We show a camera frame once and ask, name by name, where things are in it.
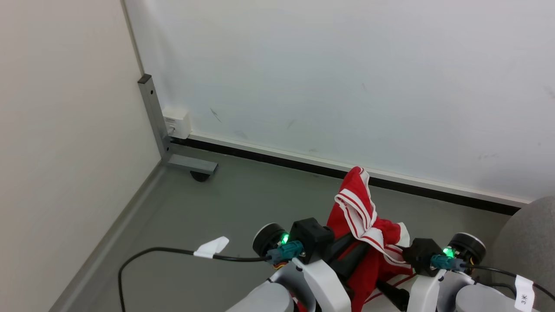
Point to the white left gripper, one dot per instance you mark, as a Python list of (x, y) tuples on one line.
[(326, 284)]

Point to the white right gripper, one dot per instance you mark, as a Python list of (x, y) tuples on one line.
[(424, 294)]

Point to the red garment with white stripes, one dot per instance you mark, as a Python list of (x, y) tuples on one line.
[(352, 203)]

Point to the grey fabric seat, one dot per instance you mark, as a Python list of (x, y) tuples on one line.
[(529, 236)]

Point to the black caster wheel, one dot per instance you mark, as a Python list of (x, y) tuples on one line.
[(199, 176)]

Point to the grey floor skirting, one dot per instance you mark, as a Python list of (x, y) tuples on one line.
[(108, 238)]

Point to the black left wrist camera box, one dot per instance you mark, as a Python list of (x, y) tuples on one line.
[(312, 238)]

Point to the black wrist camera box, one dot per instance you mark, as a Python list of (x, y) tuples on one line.
[(420, 255), (312, 238)]

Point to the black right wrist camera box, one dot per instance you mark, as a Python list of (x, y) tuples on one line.
[(420, 255)]

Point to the white wall socket box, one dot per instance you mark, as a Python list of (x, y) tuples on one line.
[(177, 122)]

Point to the grey metal frame post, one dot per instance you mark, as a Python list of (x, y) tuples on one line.
[(151, 112)]

